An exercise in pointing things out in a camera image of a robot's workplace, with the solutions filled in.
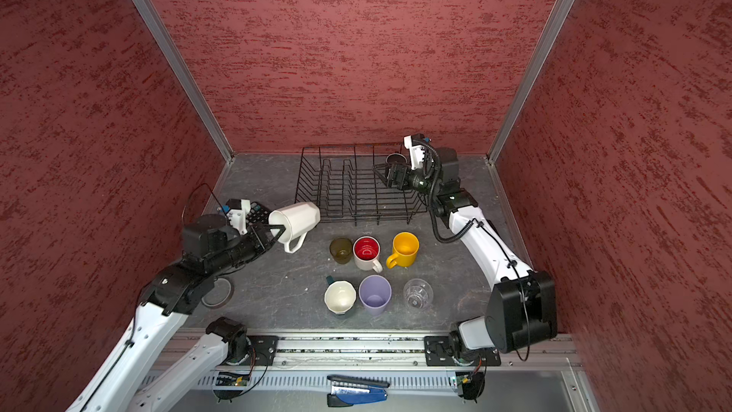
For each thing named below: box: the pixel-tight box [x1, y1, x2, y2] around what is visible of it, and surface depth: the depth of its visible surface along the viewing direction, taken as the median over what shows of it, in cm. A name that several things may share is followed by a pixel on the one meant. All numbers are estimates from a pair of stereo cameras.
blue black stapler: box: [326, 373, 390, 408], surface depth 68 cm
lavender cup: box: [358, 274, 393, 316], surface depth 76 cm
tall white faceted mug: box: [267, 201, 322, 253], surface depth 69 cm
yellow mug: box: [386, 230, 420, 270], surface depth 89 cm
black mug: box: [385, 152, 408, 166], surface depth 108 cm
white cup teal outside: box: [324, 274, 358, 315], surface depth 77 cm
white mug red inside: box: [352, 235, 384, 274], surface depth 89 cm
